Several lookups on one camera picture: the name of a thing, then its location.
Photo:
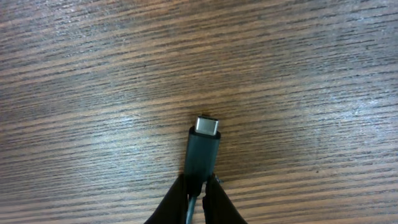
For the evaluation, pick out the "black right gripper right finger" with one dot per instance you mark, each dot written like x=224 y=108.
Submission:
x=217 y=206

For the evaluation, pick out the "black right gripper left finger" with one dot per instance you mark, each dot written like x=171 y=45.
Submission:
x=173 y=207

